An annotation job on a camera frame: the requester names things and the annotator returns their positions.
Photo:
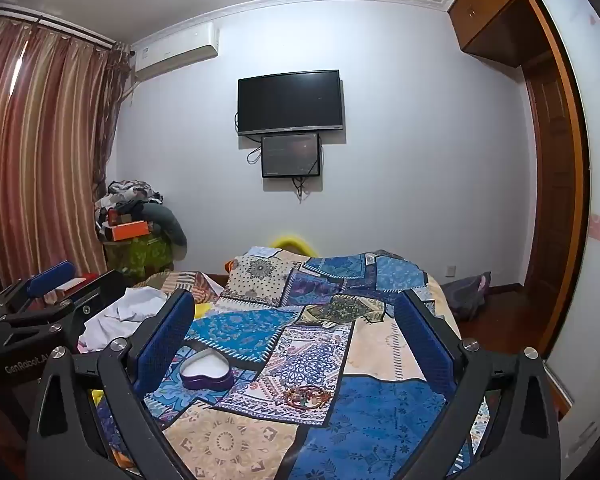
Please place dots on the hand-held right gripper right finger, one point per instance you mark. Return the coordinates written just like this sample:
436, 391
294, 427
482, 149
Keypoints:
425, 345

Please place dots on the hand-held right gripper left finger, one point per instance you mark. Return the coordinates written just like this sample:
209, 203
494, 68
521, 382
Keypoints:
164, 340

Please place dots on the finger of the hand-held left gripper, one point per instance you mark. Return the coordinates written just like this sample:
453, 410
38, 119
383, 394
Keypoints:
97, 295
49, 277

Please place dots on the purple heart-shaped box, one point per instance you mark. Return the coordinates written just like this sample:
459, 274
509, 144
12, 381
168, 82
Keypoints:
203, 371

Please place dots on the white cloth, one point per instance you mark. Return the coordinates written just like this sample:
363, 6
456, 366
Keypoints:
129, 310

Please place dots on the green patterned cloth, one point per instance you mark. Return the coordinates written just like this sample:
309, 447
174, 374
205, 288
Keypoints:
139, 257

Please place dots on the grey bag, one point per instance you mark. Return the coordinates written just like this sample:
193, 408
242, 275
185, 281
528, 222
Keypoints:
467, 295

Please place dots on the orange box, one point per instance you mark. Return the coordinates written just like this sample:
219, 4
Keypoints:
129, 231

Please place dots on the blue patchwork blanket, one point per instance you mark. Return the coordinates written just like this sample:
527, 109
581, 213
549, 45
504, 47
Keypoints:
380, 410

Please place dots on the pile of clothes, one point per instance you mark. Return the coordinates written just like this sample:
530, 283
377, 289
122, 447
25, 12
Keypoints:
129, 200

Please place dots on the striped brown curtain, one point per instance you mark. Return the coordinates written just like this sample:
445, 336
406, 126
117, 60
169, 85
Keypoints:
39, 160

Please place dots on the brown wooden door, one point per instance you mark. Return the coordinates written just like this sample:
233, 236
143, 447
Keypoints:
555, 185

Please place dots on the white air conditioner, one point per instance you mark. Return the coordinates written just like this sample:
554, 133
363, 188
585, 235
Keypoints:
177, 50

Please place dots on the wooden overhead cabinet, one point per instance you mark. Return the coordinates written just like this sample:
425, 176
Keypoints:
490, 15

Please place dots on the small black wall monitor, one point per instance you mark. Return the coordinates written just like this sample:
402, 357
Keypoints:
291, 156

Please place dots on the curtain rail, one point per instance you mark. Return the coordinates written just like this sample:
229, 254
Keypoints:
54, 25

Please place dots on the black wall television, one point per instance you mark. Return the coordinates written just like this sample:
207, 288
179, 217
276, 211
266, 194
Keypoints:
290, 102

